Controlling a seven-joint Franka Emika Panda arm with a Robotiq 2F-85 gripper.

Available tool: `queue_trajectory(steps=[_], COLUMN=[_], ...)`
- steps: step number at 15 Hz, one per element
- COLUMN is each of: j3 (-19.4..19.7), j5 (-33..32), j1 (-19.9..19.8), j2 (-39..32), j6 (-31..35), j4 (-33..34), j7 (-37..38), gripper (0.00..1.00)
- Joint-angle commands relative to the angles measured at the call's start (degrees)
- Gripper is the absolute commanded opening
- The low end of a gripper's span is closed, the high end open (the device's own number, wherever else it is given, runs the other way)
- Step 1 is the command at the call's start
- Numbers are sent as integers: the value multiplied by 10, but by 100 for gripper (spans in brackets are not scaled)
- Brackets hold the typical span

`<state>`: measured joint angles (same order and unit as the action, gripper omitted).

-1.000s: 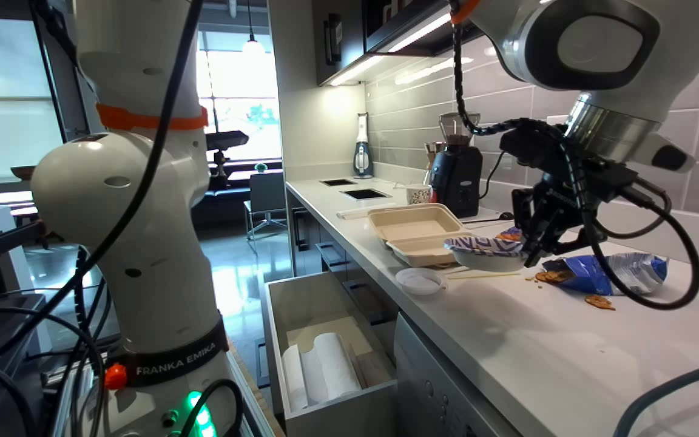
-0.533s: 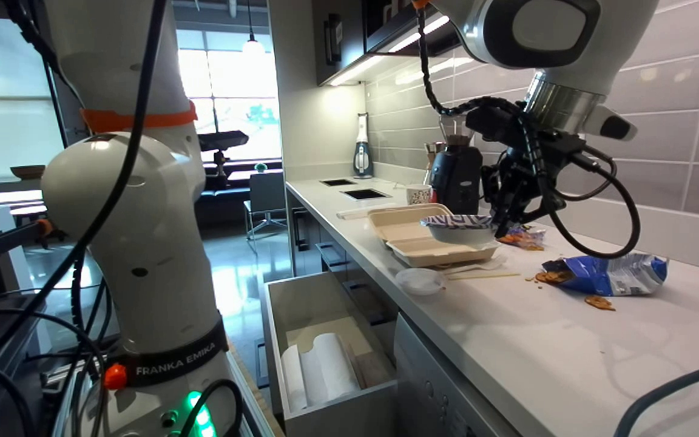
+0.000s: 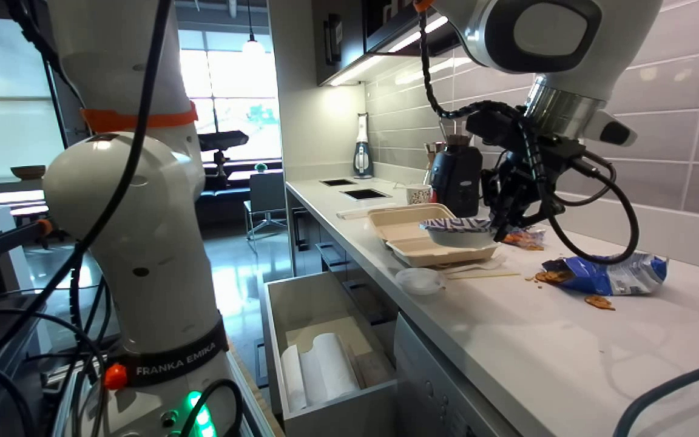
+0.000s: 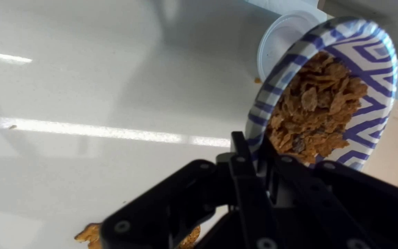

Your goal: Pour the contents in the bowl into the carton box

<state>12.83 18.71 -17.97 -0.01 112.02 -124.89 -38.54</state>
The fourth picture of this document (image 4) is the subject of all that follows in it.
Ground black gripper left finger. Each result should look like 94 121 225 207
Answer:
98 131 279 249

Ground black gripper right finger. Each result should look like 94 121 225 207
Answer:
253 136 398 249

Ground brown cereal flakes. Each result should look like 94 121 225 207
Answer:
264 50 371 168

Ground blue patterned paper bowl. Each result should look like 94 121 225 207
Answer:
243 17 398 174

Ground orange chips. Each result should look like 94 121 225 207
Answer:
73 222 203 249

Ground round white plastic lid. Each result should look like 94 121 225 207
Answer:
256 10 331 81

